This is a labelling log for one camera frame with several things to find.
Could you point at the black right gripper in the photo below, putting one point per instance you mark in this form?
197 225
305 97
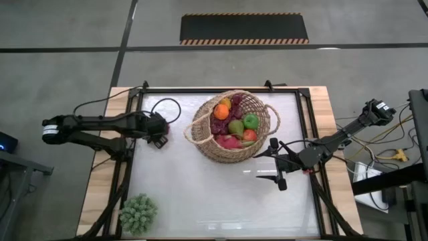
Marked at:
289 162

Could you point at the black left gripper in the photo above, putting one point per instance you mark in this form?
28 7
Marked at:
157 127

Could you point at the red apple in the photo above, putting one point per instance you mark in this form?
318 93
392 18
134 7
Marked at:
250 135

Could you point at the woven wicker basket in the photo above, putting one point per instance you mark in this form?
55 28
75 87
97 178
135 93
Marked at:
204 147

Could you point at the red dragon fruit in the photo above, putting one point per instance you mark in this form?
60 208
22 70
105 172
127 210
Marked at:
229 142

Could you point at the green apple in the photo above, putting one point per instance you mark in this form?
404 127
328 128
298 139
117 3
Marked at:
250 121

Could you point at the green pear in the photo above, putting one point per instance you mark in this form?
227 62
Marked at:
236 128

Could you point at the long purple grape bunch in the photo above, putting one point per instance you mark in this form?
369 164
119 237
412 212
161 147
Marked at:
219 126

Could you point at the orange fruit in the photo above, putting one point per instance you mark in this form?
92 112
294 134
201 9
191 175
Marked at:
221 111

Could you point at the yellow lemon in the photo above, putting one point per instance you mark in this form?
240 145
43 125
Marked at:
226 102

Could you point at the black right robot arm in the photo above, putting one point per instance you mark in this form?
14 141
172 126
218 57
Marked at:
337 137

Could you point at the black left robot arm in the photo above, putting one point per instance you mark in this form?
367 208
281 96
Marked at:
100 124

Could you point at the red tag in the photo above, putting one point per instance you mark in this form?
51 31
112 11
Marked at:
307 172

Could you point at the white box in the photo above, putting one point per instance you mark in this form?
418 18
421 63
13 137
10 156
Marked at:
368 187

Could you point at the black desk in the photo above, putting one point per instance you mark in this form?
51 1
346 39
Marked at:
388 179

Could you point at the yellow power plug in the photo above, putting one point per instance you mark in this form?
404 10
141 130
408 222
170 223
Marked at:
400 155

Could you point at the black hazard-striped floor mat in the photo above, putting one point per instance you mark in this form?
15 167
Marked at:
244 26

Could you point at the grey desk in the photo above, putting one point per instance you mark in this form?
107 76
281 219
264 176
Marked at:
20 167

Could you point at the black device with blue light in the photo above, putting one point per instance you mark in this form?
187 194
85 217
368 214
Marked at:
6 142

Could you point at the black aluminium table frame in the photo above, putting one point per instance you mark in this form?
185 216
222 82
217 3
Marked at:
174 90

